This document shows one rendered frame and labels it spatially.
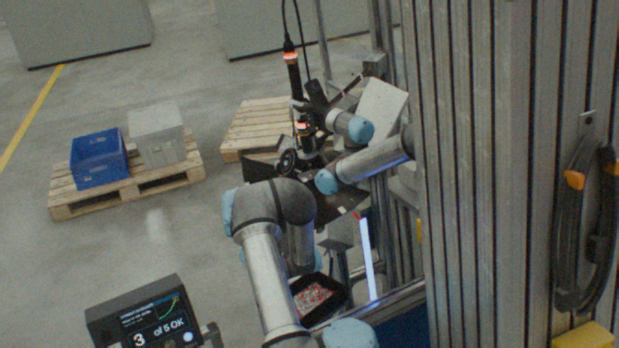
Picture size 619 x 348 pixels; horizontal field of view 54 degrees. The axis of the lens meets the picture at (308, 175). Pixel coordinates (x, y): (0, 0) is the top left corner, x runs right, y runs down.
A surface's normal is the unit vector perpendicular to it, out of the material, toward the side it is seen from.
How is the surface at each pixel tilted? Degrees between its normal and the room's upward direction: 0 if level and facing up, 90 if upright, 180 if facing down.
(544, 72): 90
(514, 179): 90
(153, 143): 96
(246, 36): 90
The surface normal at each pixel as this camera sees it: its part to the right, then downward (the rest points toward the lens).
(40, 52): 0.18, 0.45
